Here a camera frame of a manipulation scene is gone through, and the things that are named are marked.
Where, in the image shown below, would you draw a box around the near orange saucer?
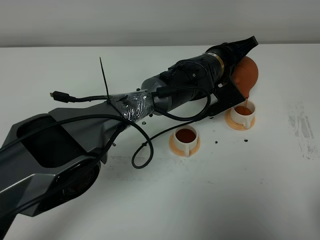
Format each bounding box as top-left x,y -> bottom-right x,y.
169,132 -> 201,157

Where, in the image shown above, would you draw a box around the brown clay teapot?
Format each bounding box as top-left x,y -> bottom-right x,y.
232,56 -> 259,99

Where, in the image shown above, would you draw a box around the black cable tie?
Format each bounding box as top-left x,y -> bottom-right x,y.
99,57 -> 125,119

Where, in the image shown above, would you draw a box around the far white teacup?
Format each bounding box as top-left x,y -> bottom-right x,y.
229,100 -> 256,131

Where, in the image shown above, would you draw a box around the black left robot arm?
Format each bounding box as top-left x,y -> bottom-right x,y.
0,37 -> 258,238

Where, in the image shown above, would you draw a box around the white teacup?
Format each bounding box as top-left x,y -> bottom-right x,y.
229,100 -> 256,131
174,125 -> 198,143

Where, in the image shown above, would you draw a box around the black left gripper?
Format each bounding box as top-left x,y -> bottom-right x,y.
204,36 -> 258,80

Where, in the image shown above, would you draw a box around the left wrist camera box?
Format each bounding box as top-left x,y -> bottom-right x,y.
202,76 -> 245,118

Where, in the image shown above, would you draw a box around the near white teacup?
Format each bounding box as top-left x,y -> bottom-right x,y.
174,125 -> 198,143

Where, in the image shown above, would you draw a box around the orange saucer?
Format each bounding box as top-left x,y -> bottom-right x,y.
169,132 -> 201,157
224,108 -> 256,131

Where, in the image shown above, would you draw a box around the far orange saucer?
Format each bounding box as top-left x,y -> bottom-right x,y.
224,108 -> 256,131

